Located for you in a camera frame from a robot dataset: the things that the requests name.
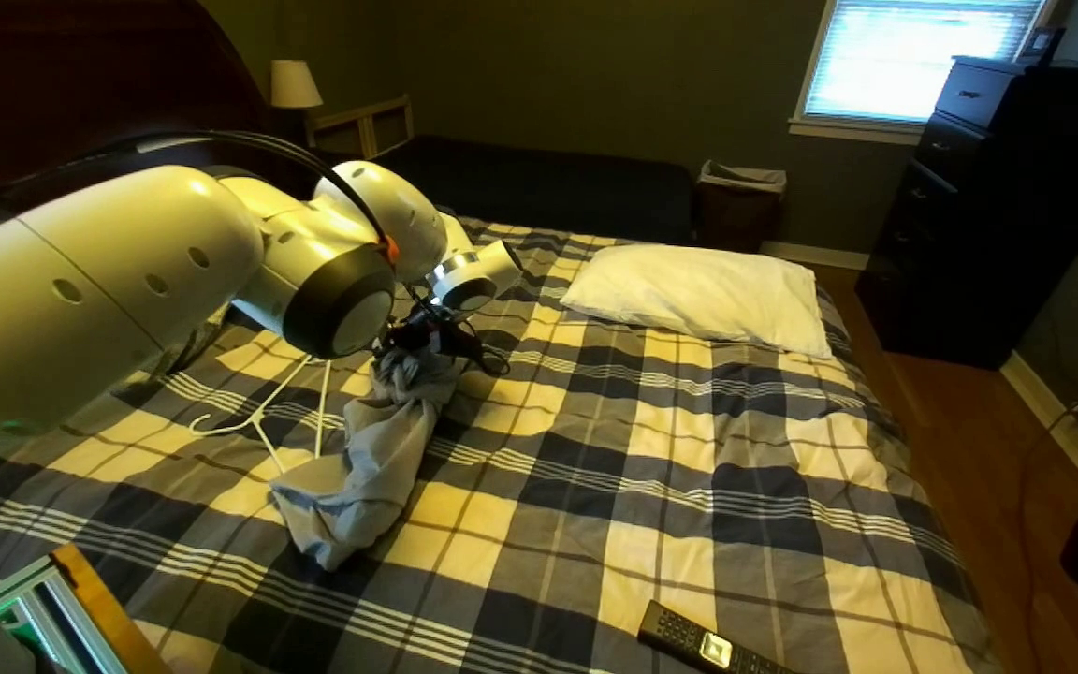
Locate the wooden board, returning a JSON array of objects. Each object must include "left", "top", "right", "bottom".
[{"left": 49, "top": 539, "right": 174, "bottom": 674}]

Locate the white plastic clothes hanger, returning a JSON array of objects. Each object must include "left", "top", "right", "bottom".
[{"left": 185, "top": 353, "right": 344, "bottom": 463}]

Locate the plaid covered bed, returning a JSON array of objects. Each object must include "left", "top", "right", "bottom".
[{"left": 0, "top": 218, "right": 1003, "bottom": 674}]

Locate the table lamp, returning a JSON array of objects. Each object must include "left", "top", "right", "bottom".
[{"left": 265, "top": 54, "right": 326, "bottom": 144}]

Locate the dark wooden headboard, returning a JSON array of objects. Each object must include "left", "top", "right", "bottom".
[{"left": 0, "top": 0, "right": 273, "bottom": 208}]

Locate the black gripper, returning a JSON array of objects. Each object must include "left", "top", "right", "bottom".
[{"left": 370, "top": 305, "right": 481, "bottom": 394}]

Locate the green metal frame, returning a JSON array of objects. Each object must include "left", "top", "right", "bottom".
[{"left": 0, "top": 554, "right": 105, "bottom": 674}]

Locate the black dresser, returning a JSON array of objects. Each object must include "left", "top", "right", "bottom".
[{"left": 852, "top": 53, "right": 1078, "bottom": 370}]

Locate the dark laundry hamper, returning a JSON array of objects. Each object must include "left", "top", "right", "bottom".
[{"left": 692, "top": 158, "right": 788, "bottom": 254}]

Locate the white pillow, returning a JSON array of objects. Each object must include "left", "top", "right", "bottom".
[{"left": 556, "top": 238, "right": 834, "bottom": 360}]

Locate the wooden nightstand shelf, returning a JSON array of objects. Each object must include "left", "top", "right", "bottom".
[{"left": 306, "top": 94, "right": 419, "bottom": 163}]

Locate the bright window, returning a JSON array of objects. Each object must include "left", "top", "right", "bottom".
[{"left": 788, "top": 0, "right": 1055, "bottom": 144}]

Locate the black remote control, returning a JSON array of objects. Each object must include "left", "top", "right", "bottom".
[{"left": 633, "top": 596, "right": 805, "bottom": 674}]

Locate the light blue cloth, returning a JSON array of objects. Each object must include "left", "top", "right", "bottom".
[{"left": 269, "top": 353, "right": 469, "bottom": 572}]

